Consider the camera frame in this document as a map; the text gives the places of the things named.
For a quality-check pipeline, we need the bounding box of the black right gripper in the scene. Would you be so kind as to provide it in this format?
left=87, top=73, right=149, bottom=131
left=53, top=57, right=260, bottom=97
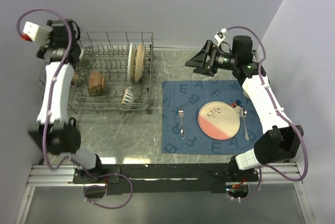
left=185, top=40, right=238, bottom=77

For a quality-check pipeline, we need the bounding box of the dark green mug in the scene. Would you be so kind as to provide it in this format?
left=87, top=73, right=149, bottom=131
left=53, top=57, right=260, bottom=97
left=69, top=117, right=76, bottom=128

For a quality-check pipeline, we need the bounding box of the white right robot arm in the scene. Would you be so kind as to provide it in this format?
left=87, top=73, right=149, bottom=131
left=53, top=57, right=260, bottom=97
left=185, top=33, right=304, bottom=182

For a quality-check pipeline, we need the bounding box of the silver spoon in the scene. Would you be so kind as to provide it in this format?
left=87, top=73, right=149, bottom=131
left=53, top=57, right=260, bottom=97
left=230, top=100, right=250, bottom=140

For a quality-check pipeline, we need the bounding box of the pink and cream plate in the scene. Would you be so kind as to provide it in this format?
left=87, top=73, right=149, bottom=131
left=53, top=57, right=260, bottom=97
left=197, top=102, right=240, bottom=140

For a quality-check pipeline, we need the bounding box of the dark brown metal cup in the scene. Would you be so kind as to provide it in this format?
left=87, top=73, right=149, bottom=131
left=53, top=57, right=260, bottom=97
left=71, top=71, right=80, bottom=85

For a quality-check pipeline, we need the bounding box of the brown rimmed ceramic bowl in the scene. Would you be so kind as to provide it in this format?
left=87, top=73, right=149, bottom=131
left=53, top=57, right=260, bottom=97
left=88, top=70, right=105, bottom=96

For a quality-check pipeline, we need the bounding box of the floral mug green inside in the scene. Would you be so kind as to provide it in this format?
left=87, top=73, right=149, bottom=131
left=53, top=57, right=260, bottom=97
left=242, top=89, right=250, bottom=99

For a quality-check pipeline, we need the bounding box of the silver fork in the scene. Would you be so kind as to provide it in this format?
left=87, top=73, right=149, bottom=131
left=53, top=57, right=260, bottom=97
left=178, top=107, right=185, bottom=139

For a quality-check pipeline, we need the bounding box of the blue letter pattern cloth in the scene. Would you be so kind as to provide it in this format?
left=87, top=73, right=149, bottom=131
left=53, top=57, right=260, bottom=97
left=162, top=80, right=263, bottom=154

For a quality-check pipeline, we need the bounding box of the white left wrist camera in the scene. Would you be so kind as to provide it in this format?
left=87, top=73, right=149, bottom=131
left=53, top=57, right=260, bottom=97
left=20, top=21, right=52, bottom=48

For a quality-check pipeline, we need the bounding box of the aluminium frame rail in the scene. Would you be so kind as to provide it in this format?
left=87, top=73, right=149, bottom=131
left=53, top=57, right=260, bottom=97
left=26, top=162, right=303, bottom=185

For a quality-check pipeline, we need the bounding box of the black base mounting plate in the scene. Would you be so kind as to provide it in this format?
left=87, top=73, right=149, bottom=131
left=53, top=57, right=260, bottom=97
left=73, top=163, right=259, bottom=195

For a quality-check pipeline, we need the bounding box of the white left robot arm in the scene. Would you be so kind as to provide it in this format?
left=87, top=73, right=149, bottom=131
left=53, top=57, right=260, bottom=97
left=23, top=19, right=104, bottom=183

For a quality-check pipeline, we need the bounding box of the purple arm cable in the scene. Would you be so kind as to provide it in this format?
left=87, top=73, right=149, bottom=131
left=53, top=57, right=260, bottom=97
left=225, top=26, right=309, bottom=201
left=17, top=8, right=133, bottom=209

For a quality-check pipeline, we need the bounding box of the beige plate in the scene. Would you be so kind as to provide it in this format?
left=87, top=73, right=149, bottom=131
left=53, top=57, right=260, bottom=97
left=134, top=43, right=145, bottom=82

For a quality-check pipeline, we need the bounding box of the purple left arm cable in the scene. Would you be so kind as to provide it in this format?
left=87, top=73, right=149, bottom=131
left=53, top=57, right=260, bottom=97
left=17, top=8, right=133, bottom=209

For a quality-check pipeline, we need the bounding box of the white strawberry pattern plate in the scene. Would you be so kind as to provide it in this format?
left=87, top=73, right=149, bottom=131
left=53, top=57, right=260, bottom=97
left=127, top=43, right=136, bottom=82

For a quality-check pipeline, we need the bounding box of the metal wire dish rack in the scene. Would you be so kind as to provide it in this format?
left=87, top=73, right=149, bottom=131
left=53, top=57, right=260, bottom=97
left=36, top=31, right=155, bottom=115

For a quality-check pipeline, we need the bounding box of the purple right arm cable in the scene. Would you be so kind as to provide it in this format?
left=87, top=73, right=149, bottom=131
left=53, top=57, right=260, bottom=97
left=225, top=26, right=309, bottom=201

